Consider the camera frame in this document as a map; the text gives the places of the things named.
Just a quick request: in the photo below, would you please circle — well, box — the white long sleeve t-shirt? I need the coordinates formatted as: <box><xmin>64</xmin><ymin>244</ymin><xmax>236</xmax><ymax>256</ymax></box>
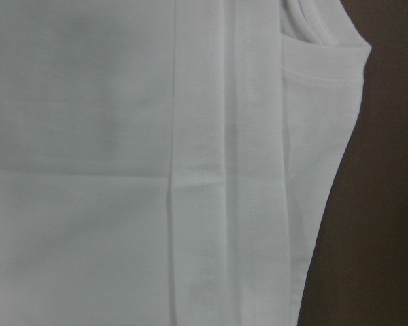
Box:
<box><xmin>0</xmin><ymin>1</ymin><xmax>371</xmax><ymax>325</ymax></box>

